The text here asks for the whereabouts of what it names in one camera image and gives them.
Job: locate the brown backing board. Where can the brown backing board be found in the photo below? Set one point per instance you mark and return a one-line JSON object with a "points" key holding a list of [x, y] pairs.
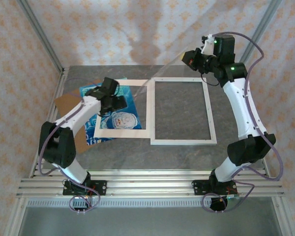
{"points": [[66, 103]]}

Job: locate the white mat board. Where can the white mat board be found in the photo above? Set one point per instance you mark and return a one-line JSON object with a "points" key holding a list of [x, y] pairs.
{"points": [[123, 134]]}

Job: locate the aluminium cross rail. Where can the aluminium cross rail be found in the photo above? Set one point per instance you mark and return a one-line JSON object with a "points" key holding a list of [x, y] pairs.
{"points": [[147, 183]]}

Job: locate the aluminium side rail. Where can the aluminium side rail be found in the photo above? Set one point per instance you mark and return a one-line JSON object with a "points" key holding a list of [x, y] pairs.
{"points": [[265, 169], [61, 81]]}

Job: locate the grey metal panel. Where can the grey metal panel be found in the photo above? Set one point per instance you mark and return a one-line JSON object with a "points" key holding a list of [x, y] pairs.
{"points": [[147, 221]]}

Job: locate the blue racing helmet photo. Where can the blue racing helmet photo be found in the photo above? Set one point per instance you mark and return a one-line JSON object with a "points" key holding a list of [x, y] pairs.
{"points": [[127, 120]]}

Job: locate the white picture frame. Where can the white picture frame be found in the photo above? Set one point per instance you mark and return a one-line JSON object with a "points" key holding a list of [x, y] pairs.
{"points": [[184, 142]]}

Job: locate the aluminium corner post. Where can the aluminium corner post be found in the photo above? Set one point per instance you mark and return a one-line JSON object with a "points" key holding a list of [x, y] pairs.
{"points": [[40, 33], [263, 24]]}

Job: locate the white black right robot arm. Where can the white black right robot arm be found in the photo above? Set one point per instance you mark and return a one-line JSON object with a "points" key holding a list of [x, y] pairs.
{"points": [[241, 105]]}

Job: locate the clear acrylic sheet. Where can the clear acrylic sheet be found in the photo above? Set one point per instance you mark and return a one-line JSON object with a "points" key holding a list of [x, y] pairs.
{"points": [[162, 71]]}

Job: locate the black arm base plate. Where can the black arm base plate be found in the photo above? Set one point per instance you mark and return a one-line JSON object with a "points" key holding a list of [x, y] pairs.
{"points": [[197, 186], [100, 186]]}

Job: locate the orange patterned white curtain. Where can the orange patterned white curtain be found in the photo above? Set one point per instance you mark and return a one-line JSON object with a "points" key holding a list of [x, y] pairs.
{"points": [[147, 29]]}

